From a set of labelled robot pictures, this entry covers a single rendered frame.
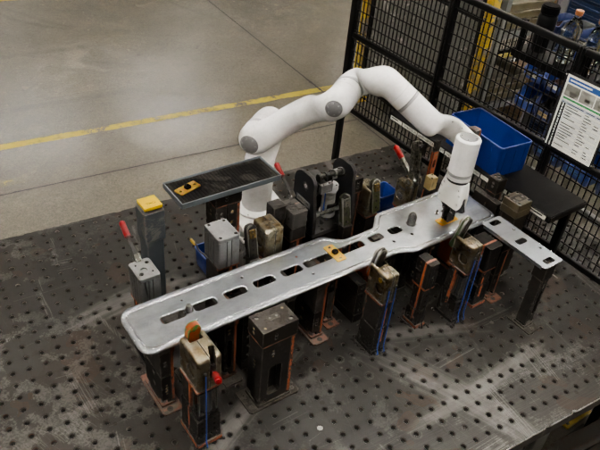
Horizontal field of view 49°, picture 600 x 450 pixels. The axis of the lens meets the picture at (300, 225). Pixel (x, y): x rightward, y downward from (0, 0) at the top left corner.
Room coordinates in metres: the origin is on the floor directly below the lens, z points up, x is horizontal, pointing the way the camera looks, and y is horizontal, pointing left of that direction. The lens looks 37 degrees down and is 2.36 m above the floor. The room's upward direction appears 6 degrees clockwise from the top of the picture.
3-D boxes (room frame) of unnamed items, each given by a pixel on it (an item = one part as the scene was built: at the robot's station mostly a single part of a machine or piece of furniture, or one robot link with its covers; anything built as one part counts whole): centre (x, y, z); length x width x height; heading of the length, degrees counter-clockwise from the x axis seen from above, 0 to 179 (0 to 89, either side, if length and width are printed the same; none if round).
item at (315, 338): (1.63, -0.06, 0.84); 0.17 x 0.06 x 0.29; 38
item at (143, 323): (1.67, -0.11, 1.00); 1.38 x 0.22 x 0.02; 128
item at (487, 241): (1.87, -0.66, 0.84); 0.11 x 0.10 x 0.28; 38
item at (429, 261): (1.72, -0.44, 0.84); 0.11 x 0.08 x 0.29; 38
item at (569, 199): (2.40, -0.70, 1.02); 0.90 x 0.22 x 0.03; 38
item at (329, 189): (1.91, -0.07, 0.94); 0.18 x 0.13 x 0.49; 128
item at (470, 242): (1.78, -0.57, 0.87); 0.12 x 0.09 x 0.35; 38
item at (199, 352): (1.17, 0.22, 0.88); 0.15 x 0.11 x 0.36; 38
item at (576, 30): (2.45, -0.93, 1.53); 0.06 x 0.06 x 0.20
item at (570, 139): (2.24, -0.98, 1.30); 0.23 x 0.02 x 0.31; 38
